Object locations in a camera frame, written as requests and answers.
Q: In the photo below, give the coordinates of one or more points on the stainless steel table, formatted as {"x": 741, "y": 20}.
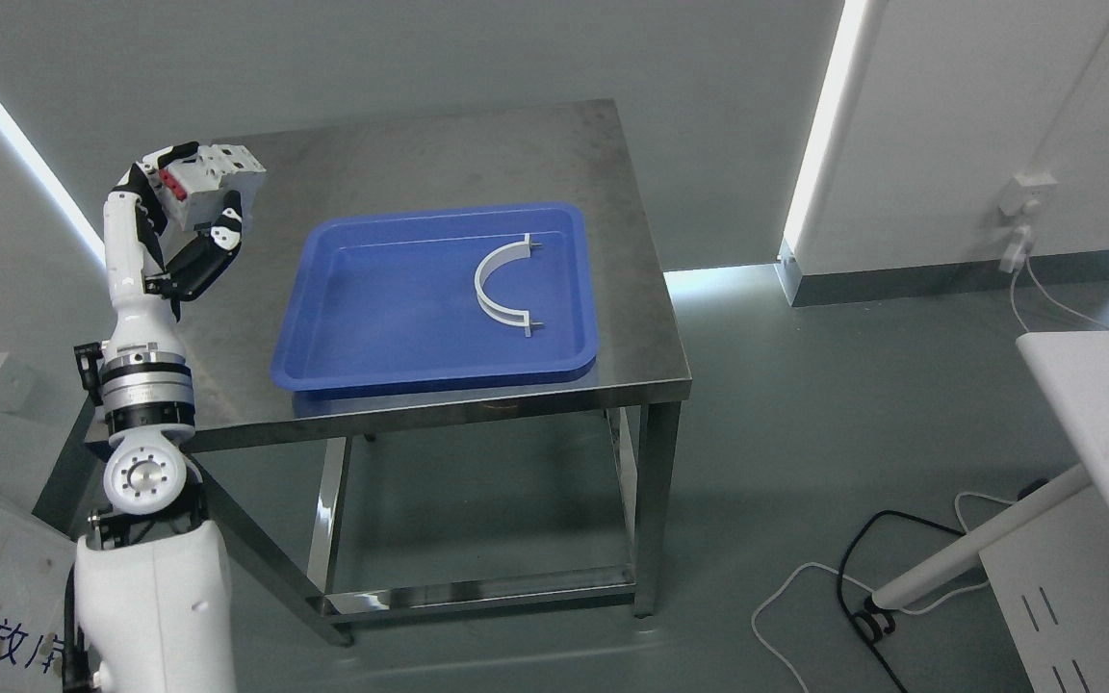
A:
{"x": 573, "y": 153}

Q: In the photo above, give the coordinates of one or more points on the white power adapter plug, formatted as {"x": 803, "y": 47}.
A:
{"x": 1020, "y": 240}

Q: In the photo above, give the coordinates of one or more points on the blue plastic tray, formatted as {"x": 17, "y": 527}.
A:
{"x": 384, "y": 304}

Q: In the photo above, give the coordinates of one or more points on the white curved bracket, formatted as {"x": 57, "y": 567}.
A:
{"x": 494, "y": 278}

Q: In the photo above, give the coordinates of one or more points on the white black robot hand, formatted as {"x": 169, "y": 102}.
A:
{"x": 153, "y": 267}

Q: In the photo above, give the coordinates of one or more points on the white wall socket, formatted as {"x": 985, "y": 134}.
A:
{"x": 1026, "y": 194}

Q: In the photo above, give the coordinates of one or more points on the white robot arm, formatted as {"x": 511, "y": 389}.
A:
{"x": 147, "y": 600}

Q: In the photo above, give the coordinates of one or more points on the white cabinet with slots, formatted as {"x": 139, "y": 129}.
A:
{"x": 1051, "y": 580}

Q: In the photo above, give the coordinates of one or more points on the white circuit breaker red switches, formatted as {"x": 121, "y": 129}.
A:
{"x": 195, "y": 182}

